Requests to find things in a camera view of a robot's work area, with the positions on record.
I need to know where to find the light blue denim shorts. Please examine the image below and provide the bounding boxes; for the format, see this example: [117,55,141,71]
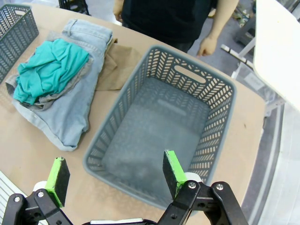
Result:
[11,18,113,152]

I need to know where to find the person's left hand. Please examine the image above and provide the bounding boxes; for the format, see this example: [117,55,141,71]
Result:
[196,36,218,57]

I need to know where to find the white side table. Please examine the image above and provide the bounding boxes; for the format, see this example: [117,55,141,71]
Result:
[253,0,300,111]

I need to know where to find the grey top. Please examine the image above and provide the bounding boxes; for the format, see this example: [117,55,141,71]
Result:
[5,30,95,111]

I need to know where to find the grey plastic woven-pattern basket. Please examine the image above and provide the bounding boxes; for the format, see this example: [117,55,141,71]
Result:
[0,4,39,84]
[82,45,237,210]

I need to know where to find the teal top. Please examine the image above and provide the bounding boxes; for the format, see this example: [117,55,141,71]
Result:
[13,38,90,105]

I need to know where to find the beige trousers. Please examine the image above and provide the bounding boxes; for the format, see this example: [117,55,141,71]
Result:
[95,38,144,92]

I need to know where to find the person in black T-shirt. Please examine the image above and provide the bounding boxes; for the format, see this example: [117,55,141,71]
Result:
[112,0,219,53]

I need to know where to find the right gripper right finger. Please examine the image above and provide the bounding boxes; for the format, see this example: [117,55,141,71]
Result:
[156,150,249,225]

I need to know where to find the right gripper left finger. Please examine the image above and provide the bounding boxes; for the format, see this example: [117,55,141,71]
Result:
[4,157,74,225]

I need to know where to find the person's right hand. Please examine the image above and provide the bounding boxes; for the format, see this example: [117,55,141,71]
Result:
[113,2,124,23]

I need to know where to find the person's left forearm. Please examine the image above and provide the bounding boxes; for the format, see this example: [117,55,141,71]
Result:
[207,4,233,40]

